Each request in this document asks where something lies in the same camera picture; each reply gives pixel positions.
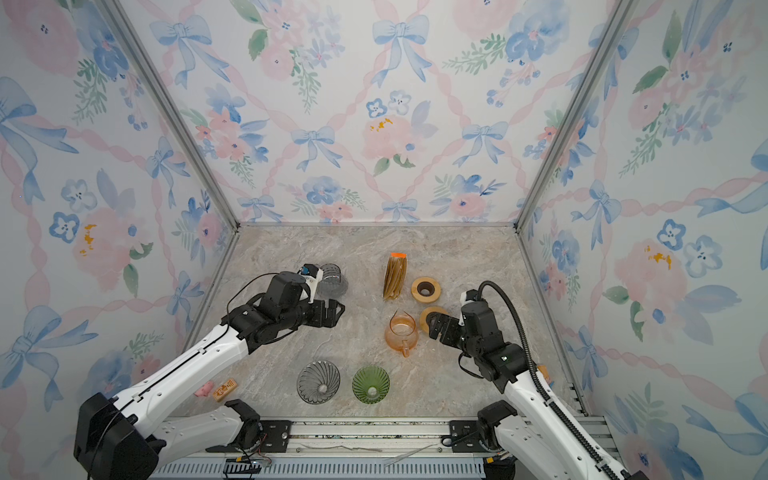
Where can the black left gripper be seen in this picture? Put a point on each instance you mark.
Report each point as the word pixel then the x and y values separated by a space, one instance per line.
pixel 333 315

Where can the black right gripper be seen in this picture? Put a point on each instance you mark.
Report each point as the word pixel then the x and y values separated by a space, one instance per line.
pixel 452 323

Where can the wooden ring holder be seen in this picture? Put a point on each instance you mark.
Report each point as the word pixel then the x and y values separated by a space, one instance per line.
pixel 426 290
pixel 425 314

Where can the orange glass carafe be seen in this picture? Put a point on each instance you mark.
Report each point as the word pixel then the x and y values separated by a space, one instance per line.
pixel 402 334

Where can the green glass dripper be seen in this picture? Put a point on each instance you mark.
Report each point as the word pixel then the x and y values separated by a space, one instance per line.
pixel 370 384

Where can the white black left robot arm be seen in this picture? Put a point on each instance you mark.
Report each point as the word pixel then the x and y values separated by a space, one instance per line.
pixel 129 435

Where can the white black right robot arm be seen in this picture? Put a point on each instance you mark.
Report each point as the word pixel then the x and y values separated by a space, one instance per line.
pixel 528 384

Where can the grey glass dripper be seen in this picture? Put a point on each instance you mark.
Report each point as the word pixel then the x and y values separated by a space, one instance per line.
pixel 318 382

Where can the clear grey glass carafe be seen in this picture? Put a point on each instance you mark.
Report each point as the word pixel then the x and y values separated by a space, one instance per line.
pixel 333 285

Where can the colourful small toy figures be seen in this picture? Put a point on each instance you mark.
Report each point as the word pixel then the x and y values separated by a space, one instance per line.
pixel 545 373

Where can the small wooden toy block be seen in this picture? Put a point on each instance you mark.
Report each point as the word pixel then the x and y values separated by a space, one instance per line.
pixel 223 390

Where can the pink small toy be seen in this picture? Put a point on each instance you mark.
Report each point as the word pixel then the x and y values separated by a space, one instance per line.
pixel 205 390

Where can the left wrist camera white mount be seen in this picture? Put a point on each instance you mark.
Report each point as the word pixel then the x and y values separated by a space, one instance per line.
pixel 313 275

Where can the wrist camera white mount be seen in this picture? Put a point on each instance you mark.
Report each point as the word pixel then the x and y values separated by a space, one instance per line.
pixel 469 296
pixel 313 275

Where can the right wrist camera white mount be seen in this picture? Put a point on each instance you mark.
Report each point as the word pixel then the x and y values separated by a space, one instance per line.
pixel 469 296

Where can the aluminium mounting rail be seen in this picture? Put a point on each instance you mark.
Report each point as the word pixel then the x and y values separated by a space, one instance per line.
pixel 387 448

